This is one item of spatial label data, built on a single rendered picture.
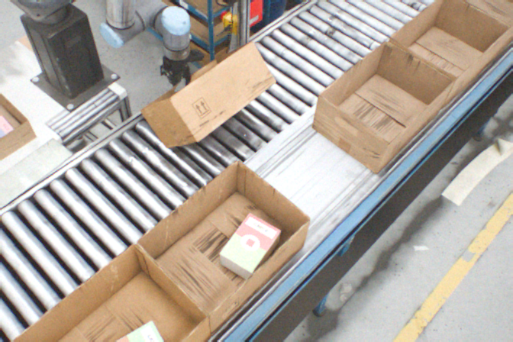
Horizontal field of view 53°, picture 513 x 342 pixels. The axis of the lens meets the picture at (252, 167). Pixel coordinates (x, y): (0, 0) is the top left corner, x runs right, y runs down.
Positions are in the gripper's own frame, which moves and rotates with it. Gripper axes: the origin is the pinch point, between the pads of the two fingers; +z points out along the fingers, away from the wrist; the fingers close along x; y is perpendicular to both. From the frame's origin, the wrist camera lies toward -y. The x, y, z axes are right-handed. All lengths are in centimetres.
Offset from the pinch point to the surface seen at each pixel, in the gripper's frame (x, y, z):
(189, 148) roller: 18.9, 13.2, 8.7
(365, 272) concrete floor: 95, -31, 76
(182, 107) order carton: 20.1, 17.3, -21.2
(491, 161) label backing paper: 106, -134, 73
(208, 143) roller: 22.1, 6.8, 8.4
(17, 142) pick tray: -25, 58, 9
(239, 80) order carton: 22.9, -6.2, -19.0
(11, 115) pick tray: -41, 52, 14
